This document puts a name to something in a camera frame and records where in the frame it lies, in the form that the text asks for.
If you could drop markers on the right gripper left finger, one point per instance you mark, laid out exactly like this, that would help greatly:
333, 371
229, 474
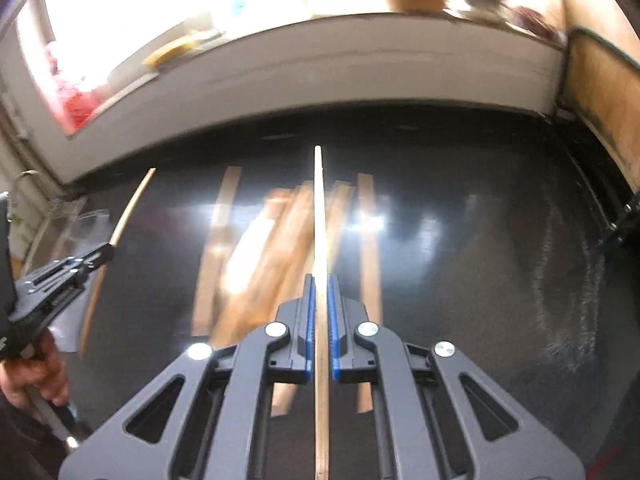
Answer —
206, 415

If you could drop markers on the left hand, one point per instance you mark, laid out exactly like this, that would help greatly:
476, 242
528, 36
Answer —
48, 375

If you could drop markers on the chopstick pile on counter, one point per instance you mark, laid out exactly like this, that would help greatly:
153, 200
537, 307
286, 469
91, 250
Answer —
268, 265

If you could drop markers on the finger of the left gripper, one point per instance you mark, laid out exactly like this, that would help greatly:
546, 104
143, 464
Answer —
100, 254

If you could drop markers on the lone right chopstick on counter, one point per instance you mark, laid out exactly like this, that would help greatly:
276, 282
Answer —
369, 224

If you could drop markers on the wooden cutting board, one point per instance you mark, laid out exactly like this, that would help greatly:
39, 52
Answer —
602, 80

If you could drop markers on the lone left chopstick on counter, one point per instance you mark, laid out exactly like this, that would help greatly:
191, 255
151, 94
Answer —
214, 255

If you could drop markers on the chrome faucet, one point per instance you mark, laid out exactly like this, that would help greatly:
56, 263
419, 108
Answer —
20, 189

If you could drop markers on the black metal board rack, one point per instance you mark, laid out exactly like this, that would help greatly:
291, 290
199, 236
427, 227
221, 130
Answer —
615, 203

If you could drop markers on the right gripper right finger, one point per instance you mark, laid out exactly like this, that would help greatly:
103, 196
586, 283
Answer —
437, 414

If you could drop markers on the lone chopstick on counter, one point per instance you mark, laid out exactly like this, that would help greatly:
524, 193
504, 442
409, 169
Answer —
214, 255
369, 224

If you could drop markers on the red snack bag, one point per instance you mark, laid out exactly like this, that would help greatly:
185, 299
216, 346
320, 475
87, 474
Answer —
75, 105

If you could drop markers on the clear plastic container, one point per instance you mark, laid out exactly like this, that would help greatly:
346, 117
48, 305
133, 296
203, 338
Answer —
70, 229

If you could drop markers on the yellow sponge on sill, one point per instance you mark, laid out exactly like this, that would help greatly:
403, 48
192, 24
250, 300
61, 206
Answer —
176, 48

